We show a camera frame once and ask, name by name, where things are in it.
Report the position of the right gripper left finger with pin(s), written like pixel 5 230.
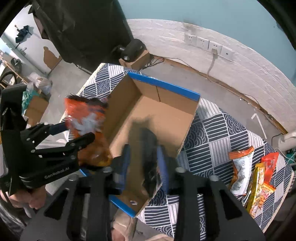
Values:
pixel 62 216

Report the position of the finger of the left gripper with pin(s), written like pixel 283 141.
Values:
pixel 73 147
pixel 57 128

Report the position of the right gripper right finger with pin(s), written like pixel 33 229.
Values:
pixel 225 217

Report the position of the orange cheese puff bag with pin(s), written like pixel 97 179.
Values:
pixel 87 115

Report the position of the yellow red noodle packet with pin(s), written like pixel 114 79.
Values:
pixel 262 196

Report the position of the long gold cracker pack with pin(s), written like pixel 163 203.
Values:
pixel 256 187

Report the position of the orange silver snack bag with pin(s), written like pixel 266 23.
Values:
pixel 242 166

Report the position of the black snack bag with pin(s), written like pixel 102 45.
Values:
pixel 143 165

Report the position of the red snack packet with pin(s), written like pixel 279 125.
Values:
pixel 269 162

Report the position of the person left hand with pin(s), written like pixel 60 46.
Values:
pixel 35 200

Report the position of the navy white patterned tablecloth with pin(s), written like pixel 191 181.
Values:
pixel 212 135

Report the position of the white electric kettle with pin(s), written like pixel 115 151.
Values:
pixel 287 141

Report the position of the black fabric backdrop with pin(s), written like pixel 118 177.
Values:
pixel 85 33

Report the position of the blue-rimmed cardboard box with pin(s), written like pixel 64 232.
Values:
pixel 170 110

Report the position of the white wall socket strip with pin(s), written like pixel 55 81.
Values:
pixel 209 46

